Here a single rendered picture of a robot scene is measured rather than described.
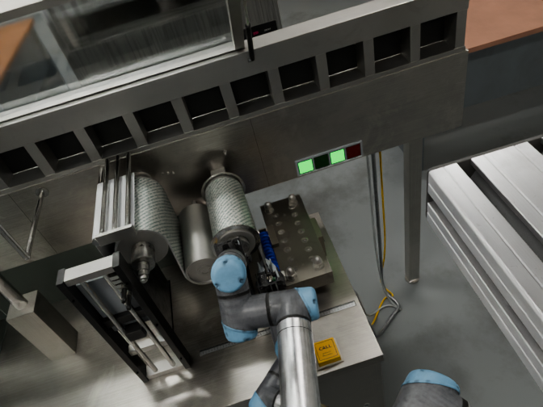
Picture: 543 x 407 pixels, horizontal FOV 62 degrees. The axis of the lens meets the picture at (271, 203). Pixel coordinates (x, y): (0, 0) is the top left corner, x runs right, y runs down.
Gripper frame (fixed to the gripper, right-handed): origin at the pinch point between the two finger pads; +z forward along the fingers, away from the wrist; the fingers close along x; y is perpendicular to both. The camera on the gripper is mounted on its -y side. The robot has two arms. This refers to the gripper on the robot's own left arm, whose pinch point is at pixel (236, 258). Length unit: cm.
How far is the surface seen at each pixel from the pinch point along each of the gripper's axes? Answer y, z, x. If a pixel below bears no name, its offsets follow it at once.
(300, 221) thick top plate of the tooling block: 1.0, 32.9, -23.5
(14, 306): 5, 13, 72
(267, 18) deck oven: 121, 176, -55
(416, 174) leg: 1, 67, -82
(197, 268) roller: -0.1, 5.9, 12.5
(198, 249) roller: 5.4, 6.1, 10.5
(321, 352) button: -36.2, 4.5, -15.4
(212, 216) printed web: 13.6, 6.6, 3.3
